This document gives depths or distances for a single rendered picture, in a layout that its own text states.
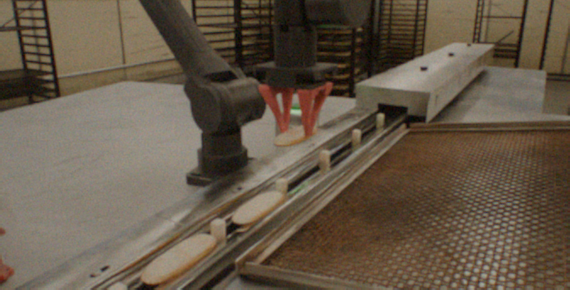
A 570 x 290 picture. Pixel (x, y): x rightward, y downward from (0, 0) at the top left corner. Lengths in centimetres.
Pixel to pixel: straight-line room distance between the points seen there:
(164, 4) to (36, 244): 42
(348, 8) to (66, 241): 46
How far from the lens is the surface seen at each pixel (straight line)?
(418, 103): 102
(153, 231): 52
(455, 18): 763
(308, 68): 56
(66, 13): 555
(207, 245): 49
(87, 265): 49
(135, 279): 47
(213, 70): 71
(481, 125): 78
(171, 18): 77
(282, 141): 58
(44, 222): 69
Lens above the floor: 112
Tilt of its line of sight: 17 degrees down
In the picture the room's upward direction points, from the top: straight up
